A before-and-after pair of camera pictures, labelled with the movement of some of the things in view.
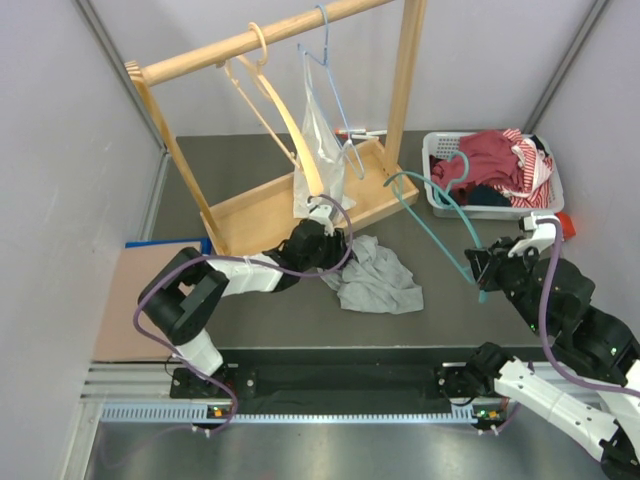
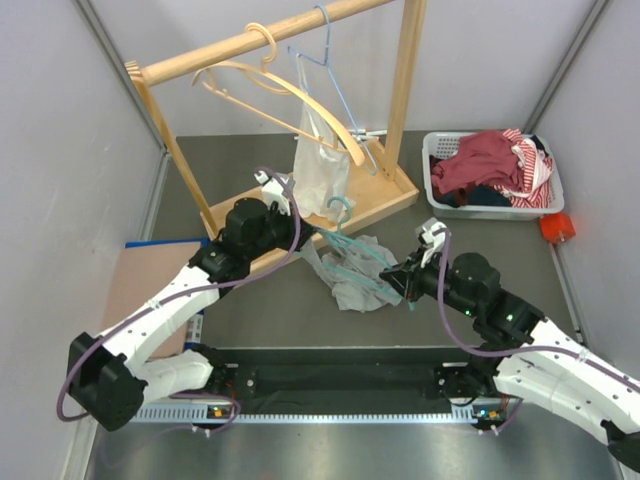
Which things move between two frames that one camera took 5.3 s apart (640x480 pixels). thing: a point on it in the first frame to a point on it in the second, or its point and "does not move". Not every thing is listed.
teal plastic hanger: [439, 197] to [373, 262]
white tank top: [325, 148] does not move
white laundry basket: [436, 144] does not move
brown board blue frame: [140, 263] does not move
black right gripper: [484, 263] to [409, 274]
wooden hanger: [240, 70] to [279, 82]
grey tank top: [374, 279] does not move
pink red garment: [484, 158] does not move
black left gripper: [337, 249] to [287, 221]
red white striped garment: [536, 170] does not move
